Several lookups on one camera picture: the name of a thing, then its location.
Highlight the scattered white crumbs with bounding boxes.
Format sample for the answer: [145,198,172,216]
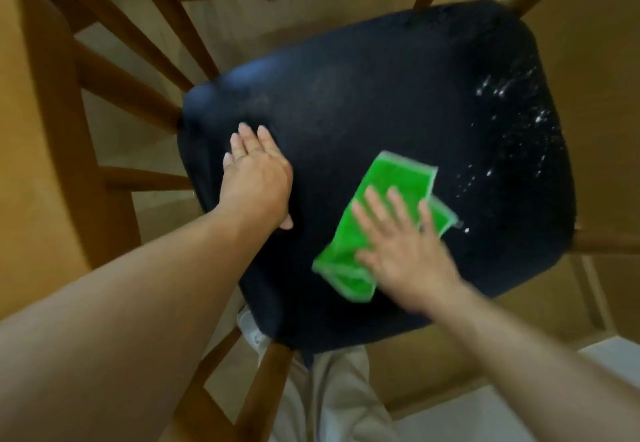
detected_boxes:
[456,64,555,235]

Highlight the person's right hand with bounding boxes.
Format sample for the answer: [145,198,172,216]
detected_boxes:
[350,186,464,315]

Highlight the green cleaning cloth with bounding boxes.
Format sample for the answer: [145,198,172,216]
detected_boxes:
[311,151,459,303]

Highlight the person's beige trousers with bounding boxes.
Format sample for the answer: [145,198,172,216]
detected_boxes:
[256,341,401,442]

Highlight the person's left hand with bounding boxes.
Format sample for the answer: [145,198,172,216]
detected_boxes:
[218,123,295,232]

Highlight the person's white shoe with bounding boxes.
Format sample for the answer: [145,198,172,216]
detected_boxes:
[237,307,274,353]

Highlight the wooden chair with black seat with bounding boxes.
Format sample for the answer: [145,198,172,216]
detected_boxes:
[0,0,640,442]

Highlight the person's right forearm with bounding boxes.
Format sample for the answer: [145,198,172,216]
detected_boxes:
[427,279,640,442]

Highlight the person's left forearm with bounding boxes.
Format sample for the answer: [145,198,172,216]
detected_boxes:
[0,202,273,442]

